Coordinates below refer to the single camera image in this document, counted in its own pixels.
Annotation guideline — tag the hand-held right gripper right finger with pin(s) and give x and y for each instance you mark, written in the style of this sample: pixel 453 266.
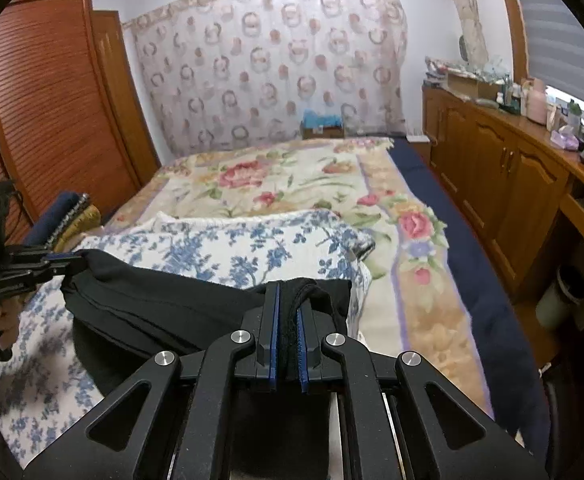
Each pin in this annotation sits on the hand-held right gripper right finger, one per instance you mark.
pixel 302 345

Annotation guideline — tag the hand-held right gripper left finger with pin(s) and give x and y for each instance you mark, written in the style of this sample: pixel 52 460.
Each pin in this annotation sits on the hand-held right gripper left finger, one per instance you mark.
pixel 271 335

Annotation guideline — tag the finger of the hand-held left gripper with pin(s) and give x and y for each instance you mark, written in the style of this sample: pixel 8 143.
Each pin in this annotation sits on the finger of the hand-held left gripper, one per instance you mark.
pixel 64 262

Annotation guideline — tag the black printed t-shirt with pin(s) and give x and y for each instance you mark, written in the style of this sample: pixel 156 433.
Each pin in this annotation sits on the black printed t-shirt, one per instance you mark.
pixel 147 305

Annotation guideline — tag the stack of folded textiles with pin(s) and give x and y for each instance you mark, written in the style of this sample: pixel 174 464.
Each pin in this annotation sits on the stack of folded textiles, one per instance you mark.
pixel 67 222

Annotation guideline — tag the blue floral white cloth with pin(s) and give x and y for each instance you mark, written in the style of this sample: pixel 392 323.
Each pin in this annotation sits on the blue floral white cloth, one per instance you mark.
pixel 222 245

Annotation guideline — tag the pink rose floral blanket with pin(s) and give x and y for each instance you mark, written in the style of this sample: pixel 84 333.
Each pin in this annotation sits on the pink rose floral blanket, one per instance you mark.
pixel 272 180

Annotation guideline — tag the brown louvered wooden wardrobe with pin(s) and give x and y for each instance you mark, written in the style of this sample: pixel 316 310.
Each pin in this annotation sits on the brown louvered wooden wardrobe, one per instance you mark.
pixel 52 90

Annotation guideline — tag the navy bed sheet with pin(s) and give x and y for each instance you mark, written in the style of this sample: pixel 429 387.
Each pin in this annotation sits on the navy bed sheet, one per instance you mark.
pixel 487 300

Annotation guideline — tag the small cardboard box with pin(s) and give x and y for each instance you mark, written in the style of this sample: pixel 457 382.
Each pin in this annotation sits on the small cardboard box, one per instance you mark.
pixel 322 132

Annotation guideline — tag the blue plastic bag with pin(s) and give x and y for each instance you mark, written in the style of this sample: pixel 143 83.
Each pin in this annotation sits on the blue plastic bag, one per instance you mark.
pixel 322 119

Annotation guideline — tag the white power strip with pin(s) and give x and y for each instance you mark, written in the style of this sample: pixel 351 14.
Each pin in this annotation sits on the white power strip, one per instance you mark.
pixel 418 137

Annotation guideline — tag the grey waste bin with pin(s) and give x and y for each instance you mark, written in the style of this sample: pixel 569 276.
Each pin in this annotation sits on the grey waste bin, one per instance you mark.
pixel 559 300

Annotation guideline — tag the long wooden cabinet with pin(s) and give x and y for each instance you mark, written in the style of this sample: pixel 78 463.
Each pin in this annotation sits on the long wooden cabinet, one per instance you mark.
pixel 492 160

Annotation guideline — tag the sheer circle-patterned curtain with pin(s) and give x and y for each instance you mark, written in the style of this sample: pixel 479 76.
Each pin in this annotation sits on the sheer circle-patterned curtain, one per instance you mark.
pixel 262 60

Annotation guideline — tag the pile of desk clutter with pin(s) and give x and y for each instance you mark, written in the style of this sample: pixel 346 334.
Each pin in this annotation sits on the pile of desk clutter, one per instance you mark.
pixel 437 72

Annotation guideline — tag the open cardboard box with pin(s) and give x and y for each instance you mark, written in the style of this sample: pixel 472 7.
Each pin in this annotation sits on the open cardboard box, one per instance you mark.
pixel 472 87

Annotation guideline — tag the purple tissue pack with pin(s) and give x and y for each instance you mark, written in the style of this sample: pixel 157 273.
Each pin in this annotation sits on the purple tissue pack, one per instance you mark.
pixel 564 140

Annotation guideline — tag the small grey fan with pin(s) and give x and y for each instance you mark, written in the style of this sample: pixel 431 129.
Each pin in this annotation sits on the small grey fan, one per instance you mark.
pixel 465 47

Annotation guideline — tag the green-lidded bottle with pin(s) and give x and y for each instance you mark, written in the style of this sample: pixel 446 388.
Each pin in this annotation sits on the green-lidded bottle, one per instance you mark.
pixel 574 119

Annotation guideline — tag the cream tied-back curtain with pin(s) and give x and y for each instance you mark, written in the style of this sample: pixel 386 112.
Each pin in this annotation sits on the cream tied-back curtain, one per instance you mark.
pixel 467 10

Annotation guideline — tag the grey zebra window blind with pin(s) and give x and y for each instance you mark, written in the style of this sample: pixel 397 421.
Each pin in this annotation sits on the grey zebra window blind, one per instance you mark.
pixel 562 25

